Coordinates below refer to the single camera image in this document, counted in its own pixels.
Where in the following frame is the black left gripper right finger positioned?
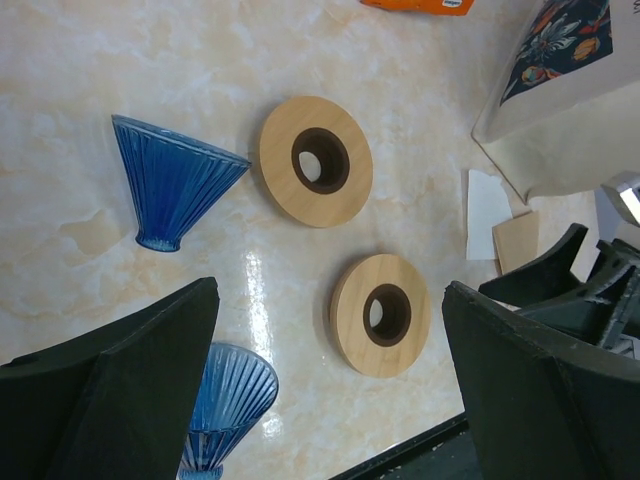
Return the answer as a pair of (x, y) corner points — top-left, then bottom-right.
(442, 281), (639, 479)

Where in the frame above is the blue glass dripper cone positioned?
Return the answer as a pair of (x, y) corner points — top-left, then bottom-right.
(111, 115), (251, 253)
(177, 342), (279, 479)

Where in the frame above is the wooden dripper ring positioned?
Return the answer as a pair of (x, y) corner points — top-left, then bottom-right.
(328, 253), (433, 379)
(258, 95), (374, 229)

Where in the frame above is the orange snack bag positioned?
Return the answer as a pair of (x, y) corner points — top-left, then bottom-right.
(360, 0), (474, 16)

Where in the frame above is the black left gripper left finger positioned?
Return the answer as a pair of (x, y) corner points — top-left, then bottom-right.
(1, 277), (219, 479)

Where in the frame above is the brown paper coffee filter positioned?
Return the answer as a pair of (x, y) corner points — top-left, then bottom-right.
(492, 211), (540, 274)

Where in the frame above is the white paper coffee filter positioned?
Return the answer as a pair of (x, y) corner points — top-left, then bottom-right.
(466, 170), (512, 261)

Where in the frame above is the cream canvas tote bag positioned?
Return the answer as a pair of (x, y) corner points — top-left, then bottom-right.
(472, 1), (639, 201)

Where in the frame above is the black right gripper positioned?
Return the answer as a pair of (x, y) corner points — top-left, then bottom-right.
(478, 171), (640, 359)

